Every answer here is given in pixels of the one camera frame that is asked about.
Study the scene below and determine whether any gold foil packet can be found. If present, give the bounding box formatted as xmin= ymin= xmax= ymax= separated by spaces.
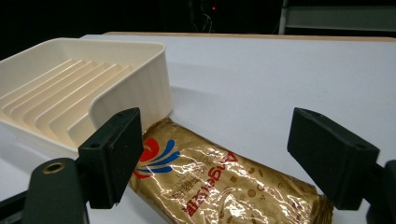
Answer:
xmin=128 ymin=117 xmax=334 ymax=224

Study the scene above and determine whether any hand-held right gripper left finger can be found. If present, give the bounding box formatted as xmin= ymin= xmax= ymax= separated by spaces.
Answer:
xmin=78 ymin=107 xmax=145 ymax=210

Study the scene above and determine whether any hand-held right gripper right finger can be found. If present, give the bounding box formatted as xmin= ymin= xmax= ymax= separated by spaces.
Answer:
xmin=287 ymin=106 xmax=381 ymax=211

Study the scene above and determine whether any cream ribbed plastic tray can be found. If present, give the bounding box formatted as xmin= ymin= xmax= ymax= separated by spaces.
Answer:
xmin=0 ymin=37 xmax=173 ymax=161

